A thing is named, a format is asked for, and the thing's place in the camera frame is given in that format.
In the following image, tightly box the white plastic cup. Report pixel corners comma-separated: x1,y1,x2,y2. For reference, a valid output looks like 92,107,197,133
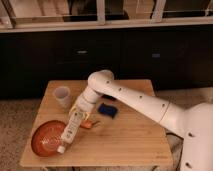
53,86,71,108

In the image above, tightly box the orange carrot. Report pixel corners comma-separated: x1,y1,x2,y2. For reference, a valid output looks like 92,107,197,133
80,120,98,129

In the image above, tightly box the black rectangular box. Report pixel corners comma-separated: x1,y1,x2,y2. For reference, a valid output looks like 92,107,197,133
102,94,117,101

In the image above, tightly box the wooden table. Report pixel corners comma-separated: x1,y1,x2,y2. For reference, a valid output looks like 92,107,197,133
20,79,173,167

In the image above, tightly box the dark cabinet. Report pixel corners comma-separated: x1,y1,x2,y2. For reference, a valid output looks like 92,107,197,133
0,26,213,99

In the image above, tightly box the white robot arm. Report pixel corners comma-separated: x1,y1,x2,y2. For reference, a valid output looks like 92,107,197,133
71,70,213,171

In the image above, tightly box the blue sponge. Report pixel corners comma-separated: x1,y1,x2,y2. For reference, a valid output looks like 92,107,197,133
98,103,118,118

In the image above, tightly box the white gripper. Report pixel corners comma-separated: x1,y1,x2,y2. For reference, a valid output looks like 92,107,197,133
69,94,95,122

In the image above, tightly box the white window frame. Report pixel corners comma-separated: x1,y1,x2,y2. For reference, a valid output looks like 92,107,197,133
0,0,213,33

